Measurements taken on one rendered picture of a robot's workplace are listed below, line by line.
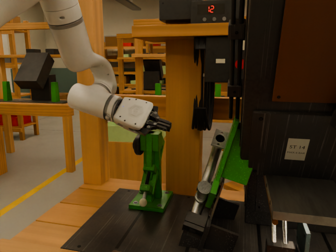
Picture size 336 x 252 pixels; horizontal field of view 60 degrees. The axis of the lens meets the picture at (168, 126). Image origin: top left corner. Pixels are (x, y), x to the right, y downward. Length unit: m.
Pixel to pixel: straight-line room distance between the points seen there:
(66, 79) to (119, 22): 3.12
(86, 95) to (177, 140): 0.43
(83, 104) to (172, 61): 0.39
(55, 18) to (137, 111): 0.33
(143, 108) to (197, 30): 0.32
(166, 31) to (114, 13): 10.67
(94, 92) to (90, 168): 0.51
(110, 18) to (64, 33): 10.90
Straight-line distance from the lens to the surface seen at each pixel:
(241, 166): 0.79
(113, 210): 1.10
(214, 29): 1.00
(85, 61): 0.85
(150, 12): 11.27
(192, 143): 1.16
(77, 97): 0.94
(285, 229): 0.78
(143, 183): 1.07
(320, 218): 0.64
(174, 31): 1.02
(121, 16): 11.56
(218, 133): 0.86
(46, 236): 1.05
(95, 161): 1.33
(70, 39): 0.82
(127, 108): 0.89
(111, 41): 11.60
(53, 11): 0.80
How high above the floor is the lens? 1.41
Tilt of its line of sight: 12 degrees down
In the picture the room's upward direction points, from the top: straight up
